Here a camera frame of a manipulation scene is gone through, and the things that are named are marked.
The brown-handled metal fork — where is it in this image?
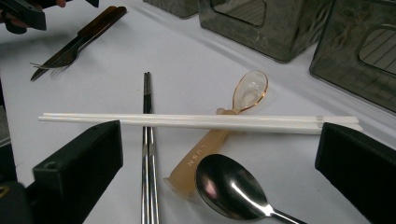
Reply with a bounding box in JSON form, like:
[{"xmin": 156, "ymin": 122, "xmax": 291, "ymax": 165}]
[{"xmin": 30, "ymin": 5, "xmax": 120, "ymax": 70}]

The smoky transparent plastic bin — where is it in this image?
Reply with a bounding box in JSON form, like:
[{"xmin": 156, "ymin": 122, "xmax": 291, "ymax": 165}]
[
  {"xmin": 197, "ymin": 0, "xmax": 334, "ymax": 63},
  {"xmin": 309, "ymin": 0, "xmax": 396, "ymax": 114},
  {"xmin": 143, "ymin": 0, "xmax": 200, "ymax": 19}
]

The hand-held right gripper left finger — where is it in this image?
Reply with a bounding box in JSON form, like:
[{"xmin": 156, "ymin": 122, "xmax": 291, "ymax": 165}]
[{"xmin": 32, "ymin": 119, "xmax": 124, "ymax": 224}]

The black-tipped metal chopstick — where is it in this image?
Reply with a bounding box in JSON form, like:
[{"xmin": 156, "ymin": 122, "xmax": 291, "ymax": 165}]
[
  {"xmin": 141, "ymin": 72, "xmax": 150, "ymax": 224},
  {"xmin": 146, "ymin": 72, "xmax": 161, "ymax": 224}
]

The white chopstick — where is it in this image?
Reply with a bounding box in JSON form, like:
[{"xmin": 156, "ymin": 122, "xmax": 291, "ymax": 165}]
[
  {"xmin": 37, "ymin": 116, "xmax": 364, "ymax": 135},
  {"xmin": 42, "ymin": 112, "xmax": 360, "ymax": 124}
]

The shiny metal spoon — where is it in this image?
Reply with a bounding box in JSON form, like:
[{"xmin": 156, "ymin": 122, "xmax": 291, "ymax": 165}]
[{"xmin": 195, "ymin": 153, "xmax": 309, "ymax": 224}]

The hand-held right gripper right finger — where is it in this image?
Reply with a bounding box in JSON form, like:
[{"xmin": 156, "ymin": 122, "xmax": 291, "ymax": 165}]
[{"xmin": 315, "ymin": 121, "xmax": 396, "ymax": 224}]

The translucent amber plastic spoon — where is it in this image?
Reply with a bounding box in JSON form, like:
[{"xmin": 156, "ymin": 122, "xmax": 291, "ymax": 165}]
[{"xmin": 163, "ymin": 70, "xmax": 269, "ymax": 200}]

